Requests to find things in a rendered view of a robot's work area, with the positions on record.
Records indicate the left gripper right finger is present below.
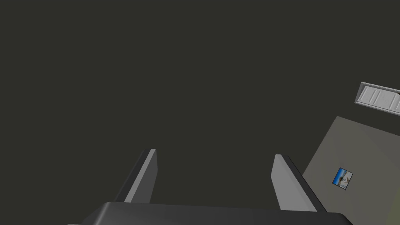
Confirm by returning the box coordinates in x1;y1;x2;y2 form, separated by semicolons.
270;154;328;213

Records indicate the white panelled door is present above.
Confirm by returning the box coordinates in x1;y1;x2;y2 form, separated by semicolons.
354;81;400;117

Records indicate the blue framed wall picture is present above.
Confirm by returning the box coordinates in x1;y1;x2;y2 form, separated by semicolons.
332;167;354;191

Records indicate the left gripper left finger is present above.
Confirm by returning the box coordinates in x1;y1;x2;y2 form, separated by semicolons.
114;148;158;204

